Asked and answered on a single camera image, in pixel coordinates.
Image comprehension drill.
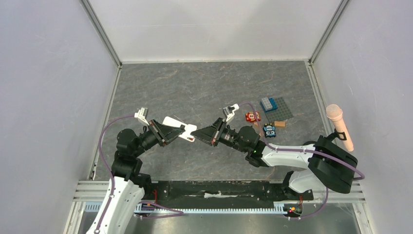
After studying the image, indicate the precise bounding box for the white slotted cable duct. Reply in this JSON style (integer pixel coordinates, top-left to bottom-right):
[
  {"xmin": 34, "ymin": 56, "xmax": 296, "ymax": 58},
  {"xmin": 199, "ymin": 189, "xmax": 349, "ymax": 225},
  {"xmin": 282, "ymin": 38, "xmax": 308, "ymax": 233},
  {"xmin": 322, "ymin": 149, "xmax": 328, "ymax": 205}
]
[{"xmin": 84, "ymin": 201, "xmax": 302, "ymax": 215}]

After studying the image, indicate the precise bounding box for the black microphone stand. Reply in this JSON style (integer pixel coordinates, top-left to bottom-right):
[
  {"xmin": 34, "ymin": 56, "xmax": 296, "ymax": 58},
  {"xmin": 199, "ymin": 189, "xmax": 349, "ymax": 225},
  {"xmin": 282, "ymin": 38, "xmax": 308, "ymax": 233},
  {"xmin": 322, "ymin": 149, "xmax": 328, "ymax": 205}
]
[{"xmin": 302, "ymin": 129, "xmax": 347, "ymax": 145}]

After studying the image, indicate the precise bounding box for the purple cable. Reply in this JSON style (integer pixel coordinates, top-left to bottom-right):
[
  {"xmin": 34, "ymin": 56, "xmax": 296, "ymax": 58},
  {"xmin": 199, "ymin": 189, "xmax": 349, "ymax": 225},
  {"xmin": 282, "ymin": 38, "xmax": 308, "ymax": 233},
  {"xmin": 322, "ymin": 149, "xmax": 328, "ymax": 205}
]
[
  {"xmin": 238, "ymin": 102, "xmax": 365, "ymax": 220},
  {"xmin": 95, "ymin": 116, "xmax": 185, "ymax": 234}
]

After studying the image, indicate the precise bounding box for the blue owl number block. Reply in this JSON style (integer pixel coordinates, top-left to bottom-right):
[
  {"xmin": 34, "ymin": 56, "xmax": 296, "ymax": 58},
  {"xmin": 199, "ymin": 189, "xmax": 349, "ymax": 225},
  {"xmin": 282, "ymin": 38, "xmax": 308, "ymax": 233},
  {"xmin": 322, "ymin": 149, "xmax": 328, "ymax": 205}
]
[{"xmin": 263, "ymin": 123, "xmax": 276, "ymax": 138}]

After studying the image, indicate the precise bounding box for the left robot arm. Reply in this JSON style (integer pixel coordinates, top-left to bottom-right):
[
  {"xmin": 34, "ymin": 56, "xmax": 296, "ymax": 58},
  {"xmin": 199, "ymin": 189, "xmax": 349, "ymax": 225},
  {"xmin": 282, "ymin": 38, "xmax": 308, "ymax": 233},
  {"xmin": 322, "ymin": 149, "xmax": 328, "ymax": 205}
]
[{"xmin": 87, "ymin": 120, "xmax": 185, "ymax": 234}]

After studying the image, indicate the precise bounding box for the blue lego brick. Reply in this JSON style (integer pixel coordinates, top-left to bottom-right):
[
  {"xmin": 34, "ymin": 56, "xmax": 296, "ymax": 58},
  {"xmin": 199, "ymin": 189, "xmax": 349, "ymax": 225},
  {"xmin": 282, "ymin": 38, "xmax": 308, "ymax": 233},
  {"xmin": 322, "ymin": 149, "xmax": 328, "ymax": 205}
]
[{"xmin": 263, "ymin": 98, "xmax": 278, "ymax": 112}]

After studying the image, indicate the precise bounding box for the grey lego brick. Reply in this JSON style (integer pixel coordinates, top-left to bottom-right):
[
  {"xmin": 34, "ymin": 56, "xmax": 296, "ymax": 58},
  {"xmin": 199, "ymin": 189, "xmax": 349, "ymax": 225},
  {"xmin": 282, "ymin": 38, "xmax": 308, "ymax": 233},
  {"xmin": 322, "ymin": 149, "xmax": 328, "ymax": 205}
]
[{"xmin": 260, "ymin": 97, "xmax": 273, "ymax": 111}]

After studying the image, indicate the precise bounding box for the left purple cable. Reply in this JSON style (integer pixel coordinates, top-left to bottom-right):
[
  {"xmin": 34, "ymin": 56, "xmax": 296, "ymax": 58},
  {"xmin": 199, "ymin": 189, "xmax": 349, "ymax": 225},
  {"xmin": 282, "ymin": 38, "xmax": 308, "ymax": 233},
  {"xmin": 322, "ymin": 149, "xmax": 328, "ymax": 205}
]
[{"xmin": 95, "ymin": 116, "xmax": 185, "ymax": 234}]

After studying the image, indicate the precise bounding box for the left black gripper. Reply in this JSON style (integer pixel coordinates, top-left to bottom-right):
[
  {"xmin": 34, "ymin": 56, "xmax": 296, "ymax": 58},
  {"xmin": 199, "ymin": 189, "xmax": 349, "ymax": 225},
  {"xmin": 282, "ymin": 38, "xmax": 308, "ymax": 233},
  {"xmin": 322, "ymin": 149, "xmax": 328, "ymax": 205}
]
[{"xmin": 133, "ymin": 118, "xmax": 185, "ymax": 156}]

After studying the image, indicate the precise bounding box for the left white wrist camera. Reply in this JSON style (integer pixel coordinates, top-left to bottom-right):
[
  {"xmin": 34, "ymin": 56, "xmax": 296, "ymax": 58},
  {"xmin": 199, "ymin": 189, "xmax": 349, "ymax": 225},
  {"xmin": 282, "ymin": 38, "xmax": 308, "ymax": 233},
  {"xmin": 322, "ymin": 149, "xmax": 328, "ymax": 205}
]
[{"xmin": 134, "ymin": 107, "xmax": 149, "ymax": 126}]

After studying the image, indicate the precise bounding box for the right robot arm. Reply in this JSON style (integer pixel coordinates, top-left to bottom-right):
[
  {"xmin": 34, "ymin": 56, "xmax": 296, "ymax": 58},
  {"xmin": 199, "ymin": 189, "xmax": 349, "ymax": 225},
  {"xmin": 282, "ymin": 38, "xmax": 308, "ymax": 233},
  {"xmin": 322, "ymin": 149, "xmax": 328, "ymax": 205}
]
[{"xmin": 191, "ymin": 118, "xmax": 358, "ymax": 199}]

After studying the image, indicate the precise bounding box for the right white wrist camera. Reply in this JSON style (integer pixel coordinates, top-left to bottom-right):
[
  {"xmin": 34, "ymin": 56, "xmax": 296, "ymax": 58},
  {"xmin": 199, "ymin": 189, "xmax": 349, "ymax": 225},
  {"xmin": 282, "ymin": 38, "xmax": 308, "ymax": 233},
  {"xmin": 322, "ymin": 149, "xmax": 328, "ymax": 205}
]
[{"xmin": 223, "ymin": 104, "xmax": 239, "ymax": 124}]

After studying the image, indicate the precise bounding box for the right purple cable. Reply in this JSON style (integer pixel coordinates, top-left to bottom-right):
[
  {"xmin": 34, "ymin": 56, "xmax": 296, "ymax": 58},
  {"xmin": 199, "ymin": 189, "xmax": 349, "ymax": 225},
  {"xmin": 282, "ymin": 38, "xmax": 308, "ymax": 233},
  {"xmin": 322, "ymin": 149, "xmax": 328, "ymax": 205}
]
[{"xmin": 238, "ymin": 102, "xmax": 365, "ymax": 220}]

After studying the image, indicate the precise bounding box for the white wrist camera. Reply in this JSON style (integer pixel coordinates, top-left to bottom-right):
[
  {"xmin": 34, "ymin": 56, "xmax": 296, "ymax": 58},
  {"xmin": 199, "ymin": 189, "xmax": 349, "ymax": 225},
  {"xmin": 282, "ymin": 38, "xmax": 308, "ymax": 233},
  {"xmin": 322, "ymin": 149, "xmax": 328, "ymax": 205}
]
[
  {"xmin": 223, "ymin": 104, "xmax": 239, "ymax": 124},
  {"xmin": 134, "ymin": 107, "xmax": 149, "ymax": 126}
]

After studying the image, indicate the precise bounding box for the red owl number block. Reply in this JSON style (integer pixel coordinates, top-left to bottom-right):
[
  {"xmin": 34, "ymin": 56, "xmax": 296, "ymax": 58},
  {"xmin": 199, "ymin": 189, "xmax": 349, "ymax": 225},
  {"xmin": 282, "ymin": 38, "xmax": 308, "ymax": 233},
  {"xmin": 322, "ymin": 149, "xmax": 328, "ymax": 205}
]
[{"xmin": 245, "ymin": 111, "xmax": 261, "ymax": 123}]

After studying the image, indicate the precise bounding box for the pink microphone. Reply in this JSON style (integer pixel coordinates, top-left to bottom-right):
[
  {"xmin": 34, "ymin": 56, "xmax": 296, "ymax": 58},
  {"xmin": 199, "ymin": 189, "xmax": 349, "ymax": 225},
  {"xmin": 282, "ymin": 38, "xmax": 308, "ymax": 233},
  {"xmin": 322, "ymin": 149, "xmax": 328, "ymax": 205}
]
[{"xmin": 326, "ymin": 104, "xmax": 354, "ymax": 152}]

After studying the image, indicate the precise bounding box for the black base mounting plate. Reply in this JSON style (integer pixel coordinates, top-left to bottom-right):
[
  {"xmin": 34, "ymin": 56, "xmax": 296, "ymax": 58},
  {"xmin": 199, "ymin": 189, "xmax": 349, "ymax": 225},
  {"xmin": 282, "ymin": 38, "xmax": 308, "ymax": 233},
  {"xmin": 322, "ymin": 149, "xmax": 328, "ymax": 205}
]
[{"xmin": 144, "ymin": 180, "xmax": 314, "ymax": 209}]

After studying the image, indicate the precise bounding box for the grey lego baseplate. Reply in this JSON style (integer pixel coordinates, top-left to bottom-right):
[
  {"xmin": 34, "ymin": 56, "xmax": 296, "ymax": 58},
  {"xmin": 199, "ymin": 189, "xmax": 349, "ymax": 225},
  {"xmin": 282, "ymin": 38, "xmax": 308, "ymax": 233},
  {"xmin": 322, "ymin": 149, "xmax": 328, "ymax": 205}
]
[{"xmin": 265, "ymin": 97, "xmax": 293, "ymax": 122}]

